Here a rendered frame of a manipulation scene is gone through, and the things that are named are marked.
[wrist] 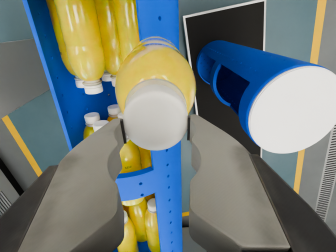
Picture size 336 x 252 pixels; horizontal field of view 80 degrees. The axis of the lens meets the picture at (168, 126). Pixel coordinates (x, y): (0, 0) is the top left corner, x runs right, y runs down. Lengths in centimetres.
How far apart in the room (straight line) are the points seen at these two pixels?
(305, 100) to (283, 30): 115
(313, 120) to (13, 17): 177
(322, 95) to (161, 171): 50
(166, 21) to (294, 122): 49
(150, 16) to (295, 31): 157
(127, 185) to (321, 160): 227
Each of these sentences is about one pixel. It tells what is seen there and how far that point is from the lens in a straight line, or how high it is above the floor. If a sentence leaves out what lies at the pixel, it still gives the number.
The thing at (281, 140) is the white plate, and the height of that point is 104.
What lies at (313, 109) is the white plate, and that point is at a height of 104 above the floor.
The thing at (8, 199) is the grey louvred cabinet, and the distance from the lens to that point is 235.
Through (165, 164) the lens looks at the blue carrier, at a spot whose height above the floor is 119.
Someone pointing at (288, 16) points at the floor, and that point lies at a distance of 181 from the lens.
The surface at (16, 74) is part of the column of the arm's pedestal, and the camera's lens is 129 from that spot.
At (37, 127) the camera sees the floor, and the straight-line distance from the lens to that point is 202.
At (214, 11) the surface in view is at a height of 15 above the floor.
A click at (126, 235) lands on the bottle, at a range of 73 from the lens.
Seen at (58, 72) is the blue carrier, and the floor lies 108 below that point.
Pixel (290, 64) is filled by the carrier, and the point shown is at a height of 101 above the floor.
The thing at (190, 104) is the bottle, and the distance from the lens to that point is 15.
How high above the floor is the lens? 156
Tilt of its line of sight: 63 degrees down
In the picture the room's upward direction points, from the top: 174 degrees clockwise
